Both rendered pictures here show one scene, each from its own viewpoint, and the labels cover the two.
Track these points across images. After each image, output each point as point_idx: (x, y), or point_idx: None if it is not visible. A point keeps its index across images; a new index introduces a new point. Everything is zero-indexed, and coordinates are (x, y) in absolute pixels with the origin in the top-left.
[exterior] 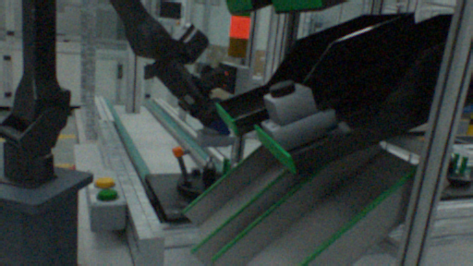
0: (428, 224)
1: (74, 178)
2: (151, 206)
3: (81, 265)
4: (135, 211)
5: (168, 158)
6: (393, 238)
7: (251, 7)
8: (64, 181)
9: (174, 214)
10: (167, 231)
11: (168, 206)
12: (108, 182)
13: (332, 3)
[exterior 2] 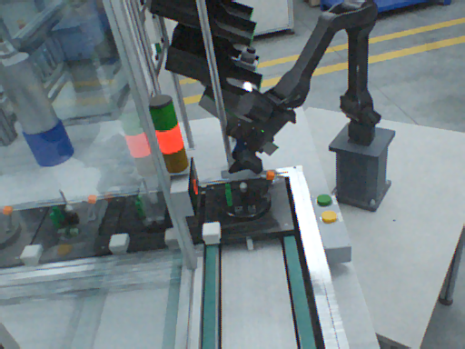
0: None
1: (338, 140)
2: (292, 192)
3: (334, 191)
4: (303, 186)
5: (254, 342)
6: None
7: (254, 28)
8: (342, 137)
9: (279, 177)
10: (285, 170)
11: (281, 184)
12: (325, 211)
13: (248, 13)
